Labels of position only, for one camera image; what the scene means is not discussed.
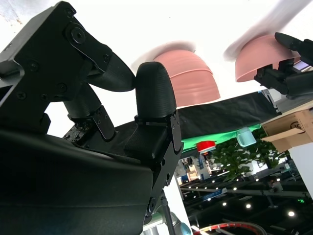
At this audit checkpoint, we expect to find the green leafy plant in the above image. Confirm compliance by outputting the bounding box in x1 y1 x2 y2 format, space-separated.
210 127 289 183

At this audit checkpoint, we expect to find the pale teal cup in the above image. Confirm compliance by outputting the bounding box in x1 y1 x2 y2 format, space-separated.
236 126 257 147

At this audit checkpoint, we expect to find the red round cap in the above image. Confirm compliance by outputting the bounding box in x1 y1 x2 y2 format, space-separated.
196 140 217 154

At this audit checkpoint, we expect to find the black stand pole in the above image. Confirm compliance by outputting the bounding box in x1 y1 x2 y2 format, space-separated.
160 192 178 235

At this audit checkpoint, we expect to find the black backdrop cloth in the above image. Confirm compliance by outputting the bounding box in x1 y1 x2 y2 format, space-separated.
111 92 279 157

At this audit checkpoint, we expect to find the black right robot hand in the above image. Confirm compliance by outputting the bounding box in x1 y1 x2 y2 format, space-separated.
0 0 184 235

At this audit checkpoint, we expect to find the green backdrop cloth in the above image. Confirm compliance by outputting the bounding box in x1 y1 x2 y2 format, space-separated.
182 123 261 151

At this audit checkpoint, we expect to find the brown cardboard box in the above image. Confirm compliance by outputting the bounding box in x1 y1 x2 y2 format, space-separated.
261 109 313 153

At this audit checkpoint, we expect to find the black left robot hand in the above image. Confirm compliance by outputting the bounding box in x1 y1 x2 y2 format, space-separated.
253 31 313 100

